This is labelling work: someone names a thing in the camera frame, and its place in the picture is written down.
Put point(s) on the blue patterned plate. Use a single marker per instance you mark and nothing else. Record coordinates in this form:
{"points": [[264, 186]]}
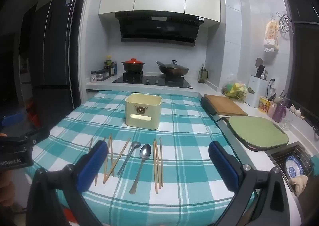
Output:
{"points": [[294, 167]]}

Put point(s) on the black gas stove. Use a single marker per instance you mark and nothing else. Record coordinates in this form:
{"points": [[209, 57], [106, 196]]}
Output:
{"points": [[152, 81]]}

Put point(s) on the cream utensil holder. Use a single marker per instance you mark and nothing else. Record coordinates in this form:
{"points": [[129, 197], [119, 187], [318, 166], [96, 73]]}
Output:
{"points": [[143, 111]]}

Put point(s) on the white knife holder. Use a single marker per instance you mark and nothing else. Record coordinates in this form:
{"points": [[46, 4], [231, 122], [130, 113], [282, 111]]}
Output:
{"points": [[256, 91]]}

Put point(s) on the wooden chopstick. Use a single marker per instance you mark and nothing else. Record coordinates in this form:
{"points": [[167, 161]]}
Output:
{"points": [[161, 161], [155, 166], [121, 152], [112, 156], [104, 176], [107, 161]]}

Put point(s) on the black clay pot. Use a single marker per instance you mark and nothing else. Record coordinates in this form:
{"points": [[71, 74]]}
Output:
{"points": [[132, 67]]}

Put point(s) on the yellow sponge bundle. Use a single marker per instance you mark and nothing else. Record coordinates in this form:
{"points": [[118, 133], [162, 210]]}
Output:
{"points": [[235, 89]]}

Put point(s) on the dark window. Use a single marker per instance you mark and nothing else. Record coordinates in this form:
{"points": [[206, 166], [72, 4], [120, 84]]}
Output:
{"points": [[304, 66]]}

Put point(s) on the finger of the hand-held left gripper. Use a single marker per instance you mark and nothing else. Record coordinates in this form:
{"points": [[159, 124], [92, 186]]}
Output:
{"points": [[11, 120], [37, 135]]}

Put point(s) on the red box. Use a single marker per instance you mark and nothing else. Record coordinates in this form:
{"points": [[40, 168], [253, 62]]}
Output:
{"points": [[33, 115]]}

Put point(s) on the hanging yellow packet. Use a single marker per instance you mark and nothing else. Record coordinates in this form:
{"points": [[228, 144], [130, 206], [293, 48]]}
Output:
{"points": [[271, 35]]}

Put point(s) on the pink cup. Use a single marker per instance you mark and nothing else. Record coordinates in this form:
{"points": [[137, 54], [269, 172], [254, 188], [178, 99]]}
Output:
{"points": [[271, 110]]}

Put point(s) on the wall socket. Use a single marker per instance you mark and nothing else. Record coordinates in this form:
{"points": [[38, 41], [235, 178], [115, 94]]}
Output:
{"points": [[272, 82]]}

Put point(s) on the purple bottle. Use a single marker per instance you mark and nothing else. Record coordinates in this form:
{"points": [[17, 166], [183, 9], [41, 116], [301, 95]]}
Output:
{"points": [[279, 112]]}

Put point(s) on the black spatula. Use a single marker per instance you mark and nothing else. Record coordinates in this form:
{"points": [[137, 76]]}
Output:
{"points": [[259, 63]]}

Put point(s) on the glass wok lid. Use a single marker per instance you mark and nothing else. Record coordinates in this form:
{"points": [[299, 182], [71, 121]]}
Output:
{"points": [[173, 65]]}

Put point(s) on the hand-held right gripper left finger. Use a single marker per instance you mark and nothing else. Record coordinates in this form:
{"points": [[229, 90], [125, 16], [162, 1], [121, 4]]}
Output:
{"points": [[92, 163]]}

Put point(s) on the white-labelled jar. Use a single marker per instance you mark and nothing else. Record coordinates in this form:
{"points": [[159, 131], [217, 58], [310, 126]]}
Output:
{"points": [[93, 77]]}

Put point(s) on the glass pitcher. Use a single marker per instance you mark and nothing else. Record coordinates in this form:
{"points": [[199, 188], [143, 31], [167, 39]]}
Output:
{"points": [[202, 76]]}

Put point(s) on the black refrigerator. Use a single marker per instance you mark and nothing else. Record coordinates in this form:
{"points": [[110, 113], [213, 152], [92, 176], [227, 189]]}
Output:
{"points": [[49, 54]]}

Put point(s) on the red pot lid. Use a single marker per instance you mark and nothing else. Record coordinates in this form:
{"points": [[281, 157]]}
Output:
{"points": [[133, 61]]}

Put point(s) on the small steel spoon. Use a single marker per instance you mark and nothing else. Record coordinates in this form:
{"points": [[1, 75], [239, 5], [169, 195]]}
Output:
{"points": [[135, 144]]}

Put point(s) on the black range hood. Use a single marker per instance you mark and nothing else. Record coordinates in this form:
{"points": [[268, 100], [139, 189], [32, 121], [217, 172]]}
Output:
{"points": [[159, 28]]}

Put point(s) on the black wok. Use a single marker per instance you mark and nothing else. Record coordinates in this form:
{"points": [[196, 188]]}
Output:
{"points": [[173, 72]]}

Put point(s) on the garlic bulb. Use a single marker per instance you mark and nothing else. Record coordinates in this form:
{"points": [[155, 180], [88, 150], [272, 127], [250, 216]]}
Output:
{"points": [[292, 109], [298, 112]]}

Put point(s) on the sink dish rack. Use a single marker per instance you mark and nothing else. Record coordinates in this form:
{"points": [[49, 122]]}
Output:
{"points": [[278, 157]]}

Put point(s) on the green cutting board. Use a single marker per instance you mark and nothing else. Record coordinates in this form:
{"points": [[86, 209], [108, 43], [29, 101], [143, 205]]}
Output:
{"points": [[258, 131]]}

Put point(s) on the clear glass cup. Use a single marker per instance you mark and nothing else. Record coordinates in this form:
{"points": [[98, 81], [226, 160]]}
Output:
{"points": [[285, 124]]}

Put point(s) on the dark sauce bottle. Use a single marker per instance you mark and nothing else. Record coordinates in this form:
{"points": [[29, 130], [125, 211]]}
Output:
{"points": [[114, 68]]}

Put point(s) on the teal plaid tablecloth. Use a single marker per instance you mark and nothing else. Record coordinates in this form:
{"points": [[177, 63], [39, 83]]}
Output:
{"points": [[174, 129]]}

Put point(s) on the yellow mug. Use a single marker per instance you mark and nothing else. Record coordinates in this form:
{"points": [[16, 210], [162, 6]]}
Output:
{"points": [[264, 104]]}

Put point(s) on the wooden cutting board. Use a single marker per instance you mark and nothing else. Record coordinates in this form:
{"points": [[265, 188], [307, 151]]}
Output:
{"points": [[224, 105]]}

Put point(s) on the beige cloth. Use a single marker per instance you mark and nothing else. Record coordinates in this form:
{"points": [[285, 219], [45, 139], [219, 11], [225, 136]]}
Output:
{"points": [[299, 183]]}

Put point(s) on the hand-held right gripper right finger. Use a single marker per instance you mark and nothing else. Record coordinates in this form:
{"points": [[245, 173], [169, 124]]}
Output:
{"points": [[224, 166]]}

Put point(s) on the yellow-capped oil bottle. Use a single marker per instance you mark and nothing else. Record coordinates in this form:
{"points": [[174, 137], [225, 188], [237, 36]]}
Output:
{"points": [[108, 63]]}

